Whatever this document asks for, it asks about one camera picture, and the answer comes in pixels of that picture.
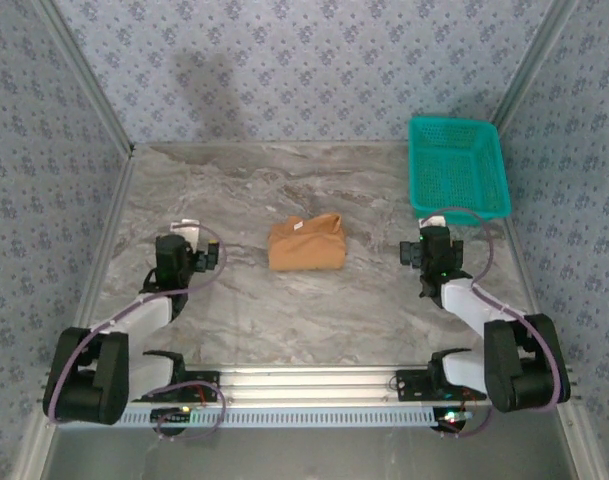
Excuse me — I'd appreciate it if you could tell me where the orange t-shirt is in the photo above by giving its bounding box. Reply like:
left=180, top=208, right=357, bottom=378
left=267, top=213, right=346, bottom=273

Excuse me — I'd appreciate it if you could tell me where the teal plastic basket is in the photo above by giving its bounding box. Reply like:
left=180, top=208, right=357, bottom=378
left=407, top=116, right=514, bottom=227

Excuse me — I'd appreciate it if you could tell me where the black controller board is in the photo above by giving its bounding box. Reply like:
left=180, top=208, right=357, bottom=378
left=150, top=406, right=194, bottom=427
left=432, top=406, right=474, bottom=431

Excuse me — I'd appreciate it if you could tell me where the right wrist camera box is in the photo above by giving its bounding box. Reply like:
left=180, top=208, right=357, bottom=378
left=417, top=214, right=454, bottom=262

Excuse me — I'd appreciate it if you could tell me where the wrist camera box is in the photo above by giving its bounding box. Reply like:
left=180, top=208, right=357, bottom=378
left=417, top=214, right=454, bottom=262
left=155, top=218, right=201, bottom=267

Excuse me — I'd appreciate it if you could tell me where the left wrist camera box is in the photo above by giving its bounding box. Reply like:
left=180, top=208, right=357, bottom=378
left=155, top=218, right=201, bottom=267

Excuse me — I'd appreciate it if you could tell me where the aluminium side rail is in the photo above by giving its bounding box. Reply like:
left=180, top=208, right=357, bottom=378
left=63, top=152, right=137, bottom=367
left=501, top=219, right=558, bottom=366

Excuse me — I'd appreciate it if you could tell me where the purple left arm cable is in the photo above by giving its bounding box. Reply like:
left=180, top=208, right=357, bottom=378
left=43, top=224, right=228, bottom=442

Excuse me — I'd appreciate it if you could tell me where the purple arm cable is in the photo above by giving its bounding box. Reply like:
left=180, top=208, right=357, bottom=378
left=43, top=224, right=228, bottom=442
left=419, top=207, right=571, bottom=440

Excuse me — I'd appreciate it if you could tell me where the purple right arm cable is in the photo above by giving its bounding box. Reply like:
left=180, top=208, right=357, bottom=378
left=419, top=207, right=571, bottom=440

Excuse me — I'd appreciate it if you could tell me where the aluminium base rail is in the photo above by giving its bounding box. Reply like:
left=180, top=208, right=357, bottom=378
left=42, top=363, right=584, bottom=407

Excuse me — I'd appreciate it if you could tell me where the slotted grey cable duct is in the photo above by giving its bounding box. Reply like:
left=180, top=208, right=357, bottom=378
left=118, top=405, right=438, bottom=429

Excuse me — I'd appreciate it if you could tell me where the aluminium corner post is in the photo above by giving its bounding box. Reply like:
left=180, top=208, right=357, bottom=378
left=36, top=0, right=137, bottom=157
left=489, top=0, right=584, bottom=139

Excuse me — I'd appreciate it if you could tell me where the aluminium frame leg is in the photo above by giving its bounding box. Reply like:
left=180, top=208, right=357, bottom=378
left=555, top=404, right=604, bottom=480
left=11, top=422, right=61, bottom=480

